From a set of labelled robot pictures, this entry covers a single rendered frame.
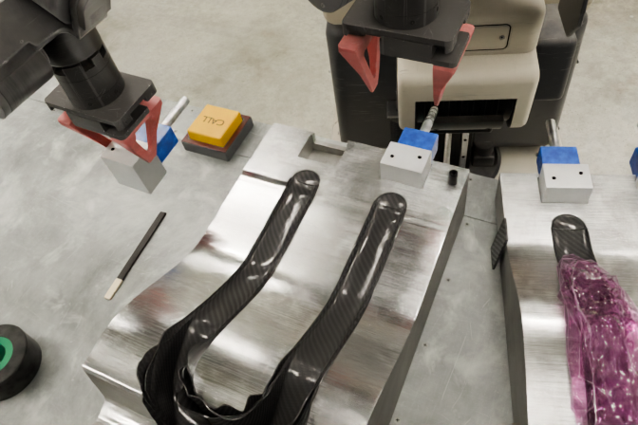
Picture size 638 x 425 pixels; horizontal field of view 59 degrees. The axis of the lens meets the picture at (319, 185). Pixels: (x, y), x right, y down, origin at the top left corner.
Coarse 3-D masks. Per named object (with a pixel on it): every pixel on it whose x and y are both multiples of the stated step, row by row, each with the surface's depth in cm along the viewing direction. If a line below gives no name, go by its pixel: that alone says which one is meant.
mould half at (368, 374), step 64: (256, 192) 68; (320, 192) 66; (384, 192) 65; (448, 192) 64; (192, 256) 63; (320, 256) 61; (448, 256) 68; (128, 320) 54; (256, 320) 55; (384, 320) 56; (128, 384) 50; (256, 384) 48; (320, 384) 48; (384, 384) 48
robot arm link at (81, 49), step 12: (60, 36) 50; (72, 36) 51; (84, 36) 52; (96, 36) 53; (48, 48) 51; (60, 48) 51; (72, 48) 52; (84, 48) 52; (96, 48) 54; (48, 60) 51; (60, 60) 52; (72, 60) 52; (84, 60) 54
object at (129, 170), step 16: (176, 112) 71; (144, 128) 68; (160, 128) 68; (112, 144) 66; (144, 144) 65; (160, 144) 67; (112, 160) 64; (128, 160) 64; (144, 160) 65; (160, 160) 68; (128, 176) 66; (144, 176) 66; (160, 176) 68; (144, 192) 68
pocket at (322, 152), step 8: (312, 136) 72; (312, 144) 74; (320, 144) 73; (328, 144) 73; (304, 152) 72; (312, 152) 74; (320, 152) 74; (328, 152) 74; (336, 152) 73; (320, 160) 73; (328, 160) 73; (336, 160) 73
